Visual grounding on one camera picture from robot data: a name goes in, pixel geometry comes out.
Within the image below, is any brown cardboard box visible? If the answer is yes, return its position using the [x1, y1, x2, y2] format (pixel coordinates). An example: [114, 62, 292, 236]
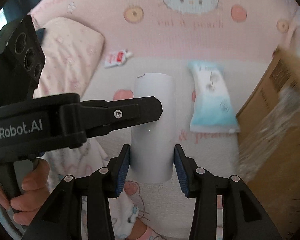
[237, 47, 300, 239]

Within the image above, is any light blue tissue pack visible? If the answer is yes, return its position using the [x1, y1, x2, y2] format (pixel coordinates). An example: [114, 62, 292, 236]
[187, 61, 240, 134]

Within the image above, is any white red spout pouch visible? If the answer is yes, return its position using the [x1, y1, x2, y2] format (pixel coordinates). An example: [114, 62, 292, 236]
[104, 49, 133, 68]

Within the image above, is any beige patterned pillow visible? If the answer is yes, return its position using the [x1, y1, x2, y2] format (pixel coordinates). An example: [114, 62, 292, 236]
[33, 17, 105, 98]

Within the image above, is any white paper tube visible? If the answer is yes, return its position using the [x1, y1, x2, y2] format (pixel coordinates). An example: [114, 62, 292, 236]
[130, 73, 176, 184]

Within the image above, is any pink Hello Kitty blanket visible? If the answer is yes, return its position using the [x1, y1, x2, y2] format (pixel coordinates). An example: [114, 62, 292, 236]
[30, 0, 300, 239]

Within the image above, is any person's left hand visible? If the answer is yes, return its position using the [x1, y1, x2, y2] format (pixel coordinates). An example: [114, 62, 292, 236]
[0, 159, 50, 226]

